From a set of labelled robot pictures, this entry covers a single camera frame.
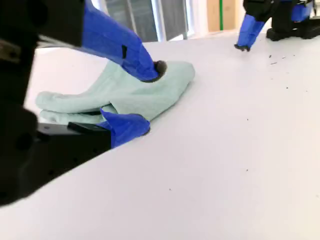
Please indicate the green t-shirt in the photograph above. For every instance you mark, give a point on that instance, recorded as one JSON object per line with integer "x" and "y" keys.
{"x": 150, "y": 95}

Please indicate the green strip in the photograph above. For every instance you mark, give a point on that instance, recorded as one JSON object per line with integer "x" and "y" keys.
{"x": 221, "y": 15}

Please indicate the light wooden panel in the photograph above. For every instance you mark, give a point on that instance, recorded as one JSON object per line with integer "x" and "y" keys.
{"x": 213, "y": 15}

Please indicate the grey window blind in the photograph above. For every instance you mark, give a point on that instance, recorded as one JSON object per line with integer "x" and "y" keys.
{"x": 150, "y": 17}

